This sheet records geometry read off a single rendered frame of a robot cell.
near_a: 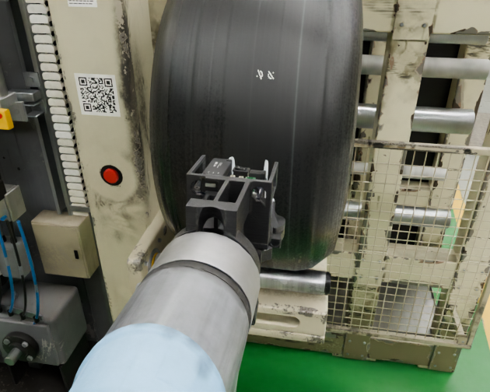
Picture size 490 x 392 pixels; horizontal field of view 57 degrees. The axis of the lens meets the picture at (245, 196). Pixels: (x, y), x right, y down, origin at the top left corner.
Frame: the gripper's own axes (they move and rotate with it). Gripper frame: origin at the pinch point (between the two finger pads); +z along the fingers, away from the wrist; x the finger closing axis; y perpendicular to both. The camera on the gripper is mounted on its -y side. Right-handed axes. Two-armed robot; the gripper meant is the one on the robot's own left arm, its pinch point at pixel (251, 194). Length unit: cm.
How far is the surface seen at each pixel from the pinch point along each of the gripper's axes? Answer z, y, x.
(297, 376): 86, -111, -9
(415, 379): 93, -110, -54
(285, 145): 8.8, 3.5, -2.8
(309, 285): 23.7, -27.3, -8.2
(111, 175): 29.1, -11.6, 31.4
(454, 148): 71, -12, -42
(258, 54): 12.2, 14.0, 1.6
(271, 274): 24.3, -26.4, -1.2
